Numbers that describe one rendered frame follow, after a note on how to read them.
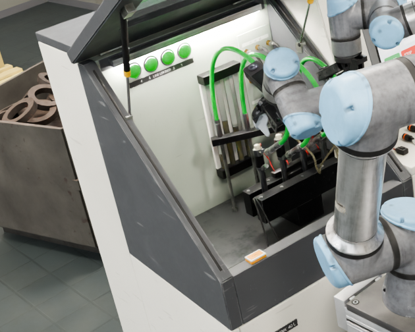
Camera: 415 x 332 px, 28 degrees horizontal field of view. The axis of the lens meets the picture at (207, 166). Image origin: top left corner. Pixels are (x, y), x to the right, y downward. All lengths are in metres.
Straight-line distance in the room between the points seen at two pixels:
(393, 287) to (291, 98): 0.46
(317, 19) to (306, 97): 0.84
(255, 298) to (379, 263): 0.63
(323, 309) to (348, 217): 0.90
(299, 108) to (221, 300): 0.67
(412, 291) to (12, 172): 2.82
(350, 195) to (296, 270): 0.80
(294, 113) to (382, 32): 0.31
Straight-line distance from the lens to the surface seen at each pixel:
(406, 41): 2.77
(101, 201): 2.72
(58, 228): 4.24
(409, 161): 2.54
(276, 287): 2.29
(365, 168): 1.48
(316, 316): 2.44
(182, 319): 2.54
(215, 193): 2.75
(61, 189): 4.06
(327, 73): 2.19
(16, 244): 4.65
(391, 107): 1.38
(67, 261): 4.34
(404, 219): 1.71
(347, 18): 2.07
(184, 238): 2.23
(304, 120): 1.74
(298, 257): 2.30
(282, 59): 1.78
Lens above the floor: 2.17
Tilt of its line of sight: 26 degrees down
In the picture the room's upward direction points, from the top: 12 degrees counter-clockwise
